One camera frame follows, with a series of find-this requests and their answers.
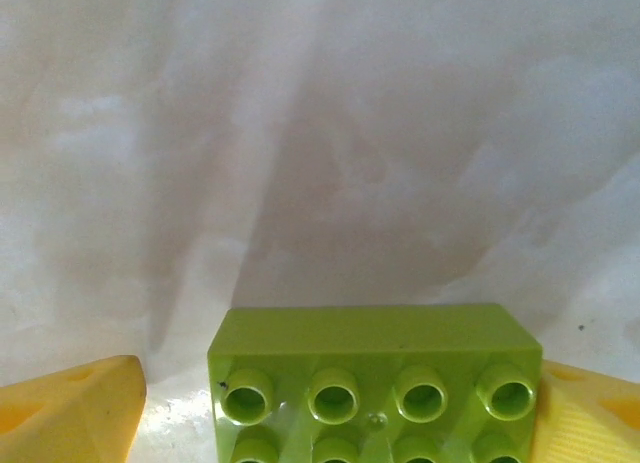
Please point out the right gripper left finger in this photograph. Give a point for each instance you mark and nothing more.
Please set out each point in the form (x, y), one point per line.
(65, 418)

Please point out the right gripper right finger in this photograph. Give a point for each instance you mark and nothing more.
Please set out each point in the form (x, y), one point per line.
(590, 423)

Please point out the lime green lego brick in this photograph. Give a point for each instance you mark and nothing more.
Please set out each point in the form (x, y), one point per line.
(375, 343)

